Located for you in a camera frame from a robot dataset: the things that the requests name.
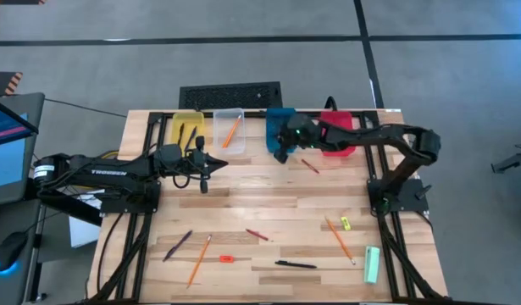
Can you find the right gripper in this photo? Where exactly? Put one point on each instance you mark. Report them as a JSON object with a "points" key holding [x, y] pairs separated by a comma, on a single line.
{"points": [[300, 135]]}

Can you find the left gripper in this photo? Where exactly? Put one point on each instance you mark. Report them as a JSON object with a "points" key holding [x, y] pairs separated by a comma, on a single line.
{"points": [[196, 165]]}

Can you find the clear plastic bin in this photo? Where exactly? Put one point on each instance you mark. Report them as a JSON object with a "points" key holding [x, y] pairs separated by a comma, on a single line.
{"points": [[236, 144]]}

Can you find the red crayon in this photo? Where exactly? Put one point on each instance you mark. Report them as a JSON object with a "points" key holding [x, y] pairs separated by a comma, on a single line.
{"points": [[310, 166], [257, 234]]}

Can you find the blue pen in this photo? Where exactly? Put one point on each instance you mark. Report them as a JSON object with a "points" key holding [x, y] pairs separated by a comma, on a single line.
{"points": [[191, 136]]}

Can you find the black pen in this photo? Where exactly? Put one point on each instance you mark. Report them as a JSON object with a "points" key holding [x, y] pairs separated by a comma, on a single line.
{"points": [[181, 133], [296, 264]]}

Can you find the purple pen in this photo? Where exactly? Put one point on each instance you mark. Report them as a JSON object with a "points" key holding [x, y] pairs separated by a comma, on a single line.
{"points": [[177, 245]]}

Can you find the orange pencil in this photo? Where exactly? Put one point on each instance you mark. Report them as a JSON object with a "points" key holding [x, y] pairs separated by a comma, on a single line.
{"points": [[199, 261], [232, 131], [339, 240]]}

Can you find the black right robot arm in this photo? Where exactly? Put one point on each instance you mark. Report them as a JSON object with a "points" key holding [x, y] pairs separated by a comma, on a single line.
{"points": [[370, 133]]}

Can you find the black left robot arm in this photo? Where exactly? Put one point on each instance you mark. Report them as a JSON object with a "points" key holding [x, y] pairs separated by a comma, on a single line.
{"points": [[107, 171]]}

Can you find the blue plastic bin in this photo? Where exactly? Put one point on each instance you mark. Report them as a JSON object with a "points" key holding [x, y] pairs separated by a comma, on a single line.
{"points": [[270, 135]]}

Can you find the red plastic bin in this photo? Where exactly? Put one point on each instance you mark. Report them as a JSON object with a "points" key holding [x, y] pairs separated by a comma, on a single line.
{"points": [[340, 118]]}

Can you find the yellow plastic bin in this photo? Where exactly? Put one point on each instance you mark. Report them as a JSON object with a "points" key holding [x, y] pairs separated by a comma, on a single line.
{"points": [[175, 127]]}

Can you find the black keyboard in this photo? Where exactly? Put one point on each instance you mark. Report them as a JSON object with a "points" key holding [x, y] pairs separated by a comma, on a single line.
{"points": [[230, 96]]}

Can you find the orange eraser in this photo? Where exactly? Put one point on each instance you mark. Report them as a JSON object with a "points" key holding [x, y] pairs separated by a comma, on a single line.
{"points": [[227, 258]]}

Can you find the yellow eraser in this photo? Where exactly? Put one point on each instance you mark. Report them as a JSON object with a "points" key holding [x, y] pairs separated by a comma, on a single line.
{"points": [[346, 223]]}

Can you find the black desk beam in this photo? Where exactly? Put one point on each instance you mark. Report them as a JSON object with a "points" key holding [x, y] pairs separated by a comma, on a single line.
{"points": [[73, 212]]}

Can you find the green eraser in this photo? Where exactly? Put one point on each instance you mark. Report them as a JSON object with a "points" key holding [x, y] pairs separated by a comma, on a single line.
{"points": [[372, 264]]}

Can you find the white paper sheet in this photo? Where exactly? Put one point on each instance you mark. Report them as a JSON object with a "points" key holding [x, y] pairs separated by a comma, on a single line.
{"points": [[82, 233]]}

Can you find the monitor with blue screen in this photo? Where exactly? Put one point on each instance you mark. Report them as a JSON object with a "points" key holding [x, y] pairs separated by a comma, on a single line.
{"points": [[6, 169]]}

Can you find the grey metal stand leg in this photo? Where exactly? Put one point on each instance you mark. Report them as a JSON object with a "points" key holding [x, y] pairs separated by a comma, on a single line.
{"points": [[512, 162]]}

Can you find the black computer mouse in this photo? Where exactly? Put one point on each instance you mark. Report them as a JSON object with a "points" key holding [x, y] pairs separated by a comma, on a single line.
{"points": [[8, 250]]}

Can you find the grey side desk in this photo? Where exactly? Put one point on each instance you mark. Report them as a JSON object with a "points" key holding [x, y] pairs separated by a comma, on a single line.
{"points": [[1, 288]]}

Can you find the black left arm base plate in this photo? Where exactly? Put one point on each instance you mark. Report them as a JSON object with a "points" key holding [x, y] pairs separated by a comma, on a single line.
{"points": [[129, 205]]}

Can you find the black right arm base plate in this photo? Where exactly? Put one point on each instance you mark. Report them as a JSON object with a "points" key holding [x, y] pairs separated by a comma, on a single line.
{"points": [[412, 197]]}

